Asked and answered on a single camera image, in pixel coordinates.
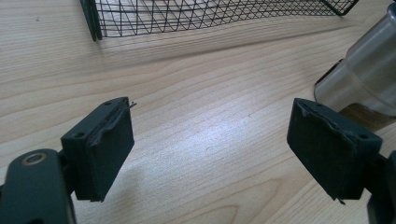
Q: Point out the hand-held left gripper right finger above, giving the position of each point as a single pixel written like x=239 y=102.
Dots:
x=327 y=155

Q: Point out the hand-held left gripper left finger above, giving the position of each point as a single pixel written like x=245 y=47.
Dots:
x=106 y=152

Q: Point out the stainless steel bottle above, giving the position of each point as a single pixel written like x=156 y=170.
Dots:
x=364 y=74

